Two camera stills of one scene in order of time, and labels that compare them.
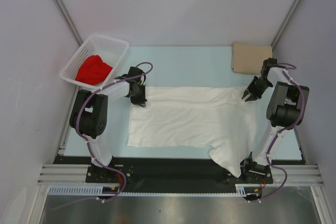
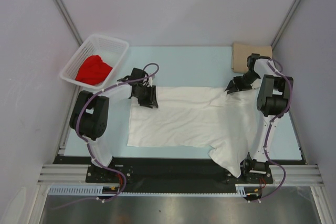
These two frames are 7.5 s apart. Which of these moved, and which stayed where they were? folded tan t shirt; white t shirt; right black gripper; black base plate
Moved: right black gripper
Stayed: white t shirt; folded tan t shirt; black base plate
